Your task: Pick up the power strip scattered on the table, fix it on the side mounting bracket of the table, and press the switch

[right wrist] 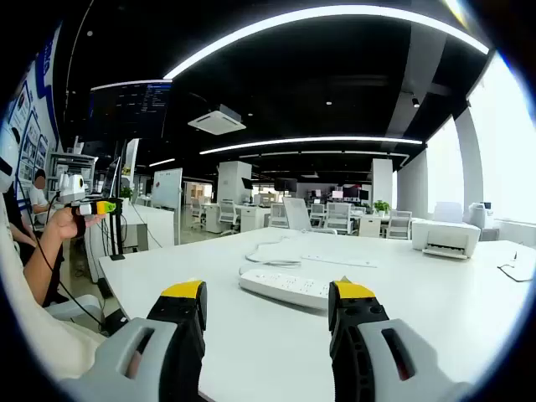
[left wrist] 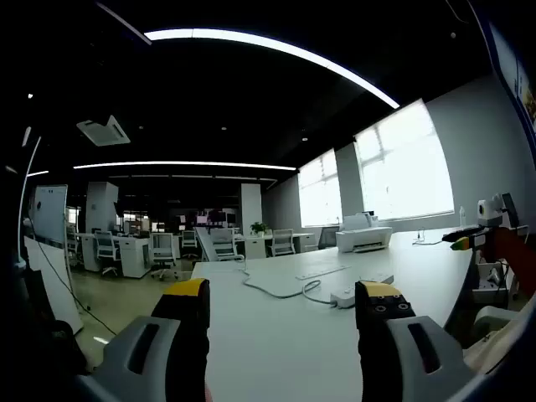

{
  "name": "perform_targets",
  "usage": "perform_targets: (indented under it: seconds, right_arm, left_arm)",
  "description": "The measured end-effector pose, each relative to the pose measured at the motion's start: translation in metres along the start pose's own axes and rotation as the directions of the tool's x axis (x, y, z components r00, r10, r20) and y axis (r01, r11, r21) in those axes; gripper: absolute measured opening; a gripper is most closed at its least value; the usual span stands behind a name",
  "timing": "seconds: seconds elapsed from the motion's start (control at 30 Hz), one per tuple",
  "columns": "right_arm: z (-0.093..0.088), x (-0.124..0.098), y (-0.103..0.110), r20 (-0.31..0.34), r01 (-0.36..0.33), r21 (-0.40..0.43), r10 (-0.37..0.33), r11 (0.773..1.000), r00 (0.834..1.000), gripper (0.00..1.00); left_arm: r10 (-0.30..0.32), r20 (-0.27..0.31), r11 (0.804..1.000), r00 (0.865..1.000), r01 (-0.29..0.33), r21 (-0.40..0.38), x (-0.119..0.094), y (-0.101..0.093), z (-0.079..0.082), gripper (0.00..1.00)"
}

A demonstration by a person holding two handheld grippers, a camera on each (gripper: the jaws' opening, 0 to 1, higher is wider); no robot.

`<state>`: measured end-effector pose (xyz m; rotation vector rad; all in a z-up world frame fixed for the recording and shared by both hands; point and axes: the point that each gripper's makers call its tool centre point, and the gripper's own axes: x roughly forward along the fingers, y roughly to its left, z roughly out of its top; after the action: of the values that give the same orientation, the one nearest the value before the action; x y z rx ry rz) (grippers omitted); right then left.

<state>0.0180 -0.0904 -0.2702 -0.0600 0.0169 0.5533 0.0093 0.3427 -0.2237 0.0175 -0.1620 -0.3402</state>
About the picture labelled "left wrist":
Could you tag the white rolling whiteboard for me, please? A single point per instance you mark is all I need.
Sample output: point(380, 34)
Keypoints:
point(50, 213)

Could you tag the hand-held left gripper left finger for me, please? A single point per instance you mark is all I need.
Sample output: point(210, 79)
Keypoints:
point(184, 343)

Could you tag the bright window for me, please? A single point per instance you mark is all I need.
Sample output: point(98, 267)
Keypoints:
point(402, 167)
point(320, 192)

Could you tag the row of white office desks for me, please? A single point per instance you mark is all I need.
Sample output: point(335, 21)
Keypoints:
point(134, 255)

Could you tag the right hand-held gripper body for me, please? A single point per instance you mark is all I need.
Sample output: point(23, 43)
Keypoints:
point(489, 209)

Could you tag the group of white office chairs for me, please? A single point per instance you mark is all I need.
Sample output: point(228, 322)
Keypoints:
point(106, 245)

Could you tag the long ceiling light strip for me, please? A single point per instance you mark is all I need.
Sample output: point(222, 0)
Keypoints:
point(184, 164)
point(293, 47)

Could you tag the white table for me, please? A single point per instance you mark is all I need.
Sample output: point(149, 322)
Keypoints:
point(272, 335)

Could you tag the blue white wall display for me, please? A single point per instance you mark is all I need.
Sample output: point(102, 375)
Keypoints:
point(508, 63)

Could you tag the white printer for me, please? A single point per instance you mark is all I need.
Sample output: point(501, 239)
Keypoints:
point(362, 240)

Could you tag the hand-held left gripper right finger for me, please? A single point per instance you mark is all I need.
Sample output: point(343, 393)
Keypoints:
point(372, 347)

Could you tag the white high-back chair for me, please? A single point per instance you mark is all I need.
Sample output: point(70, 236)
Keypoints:
point(207, 245)

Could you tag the ceiling air conditioner unit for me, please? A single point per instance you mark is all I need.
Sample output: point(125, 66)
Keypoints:
point(104, 132)

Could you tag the row of dark desk monitors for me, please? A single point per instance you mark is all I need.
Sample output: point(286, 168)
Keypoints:
point(218, 217)

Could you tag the green potted desk plant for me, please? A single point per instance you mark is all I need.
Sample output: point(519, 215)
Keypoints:
point(259, 228)

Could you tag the clear plastic bottle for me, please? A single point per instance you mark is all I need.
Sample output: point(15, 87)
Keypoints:
point(462, 218)

